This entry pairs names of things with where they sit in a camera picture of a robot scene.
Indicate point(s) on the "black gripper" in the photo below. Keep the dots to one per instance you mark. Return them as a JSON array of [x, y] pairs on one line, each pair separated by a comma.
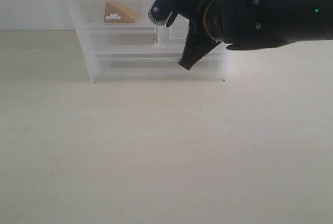
[[211, 22]]

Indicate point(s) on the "yellow wooden wedge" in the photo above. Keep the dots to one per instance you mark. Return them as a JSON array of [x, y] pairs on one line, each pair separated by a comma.
[[118, 12]]

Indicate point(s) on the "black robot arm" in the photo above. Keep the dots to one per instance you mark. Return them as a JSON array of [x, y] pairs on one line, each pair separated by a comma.
[[244, 25]]

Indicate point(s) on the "white plastic drawer cabinet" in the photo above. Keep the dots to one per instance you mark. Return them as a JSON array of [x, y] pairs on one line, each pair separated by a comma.
[[89, 56]]

